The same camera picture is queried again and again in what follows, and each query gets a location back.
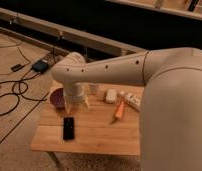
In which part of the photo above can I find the black power adapter box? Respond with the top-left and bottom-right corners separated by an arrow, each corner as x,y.
31,60 -> 49,73

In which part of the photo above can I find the orange handled tool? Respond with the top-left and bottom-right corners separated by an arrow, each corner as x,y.
111,101 -> 125,124

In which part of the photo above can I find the black floor cable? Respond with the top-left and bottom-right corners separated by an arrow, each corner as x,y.
0,46 -> 52,119

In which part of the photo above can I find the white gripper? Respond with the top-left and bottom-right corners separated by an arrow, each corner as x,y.
63,83 -> 90,114

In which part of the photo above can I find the white rectangular box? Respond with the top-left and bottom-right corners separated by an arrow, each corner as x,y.
105,89 -> 117,104

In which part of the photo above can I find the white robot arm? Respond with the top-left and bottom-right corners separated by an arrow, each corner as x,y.
52,47 -> 202,171

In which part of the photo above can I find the small black device on floor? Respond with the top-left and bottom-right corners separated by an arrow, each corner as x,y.
11,64 -> 24,72

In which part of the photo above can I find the long wooden beam rail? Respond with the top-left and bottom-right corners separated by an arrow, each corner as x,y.
0,8 -> 145,56

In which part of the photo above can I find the dark purple ceramic bowl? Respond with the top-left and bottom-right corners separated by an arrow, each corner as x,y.
50,88 -> 65,109

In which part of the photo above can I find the black remote control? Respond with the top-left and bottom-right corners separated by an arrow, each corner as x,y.
63,117 -> 74,140

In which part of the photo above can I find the small wooden table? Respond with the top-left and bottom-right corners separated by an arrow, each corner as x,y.
31,84 -> 143,158

